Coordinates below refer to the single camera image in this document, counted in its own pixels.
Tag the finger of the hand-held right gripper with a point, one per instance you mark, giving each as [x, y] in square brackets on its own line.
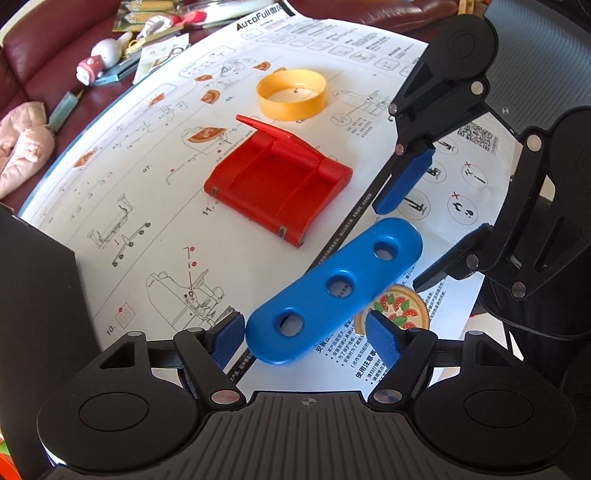
[406, 175]
[461, 258]

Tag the blue book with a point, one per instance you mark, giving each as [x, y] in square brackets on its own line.
[115, 74]

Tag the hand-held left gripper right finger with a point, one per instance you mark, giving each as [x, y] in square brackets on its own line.
[381, 339]

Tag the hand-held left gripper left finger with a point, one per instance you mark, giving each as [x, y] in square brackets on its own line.
[228, 334]

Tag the large printed instruction sheet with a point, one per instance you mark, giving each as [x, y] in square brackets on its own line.
[138, 184]

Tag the dark red leather sofa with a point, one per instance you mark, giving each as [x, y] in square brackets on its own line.
[37, 55]

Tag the pizza stickers on sheet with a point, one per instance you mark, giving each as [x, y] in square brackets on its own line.
[399, 309]

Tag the small green box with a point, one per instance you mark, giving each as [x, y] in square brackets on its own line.
[64, 108]

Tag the pink padded jacket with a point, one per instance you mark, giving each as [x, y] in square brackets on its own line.
[23, 147]

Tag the blue three-hole plastic bar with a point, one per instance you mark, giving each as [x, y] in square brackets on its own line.
[314, 304]

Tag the black cardboard box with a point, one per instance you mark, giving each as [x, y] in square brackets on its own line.
[37, 300]

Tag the pink white rabbit toy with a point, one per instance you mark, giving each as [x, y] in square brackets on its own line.
[99, 57]

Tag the red plastic stand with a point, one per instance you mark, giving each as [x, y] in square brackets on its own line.
[277, 194]

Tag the white booklet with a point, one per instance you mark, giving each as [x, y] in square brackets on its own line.
[157, 60]

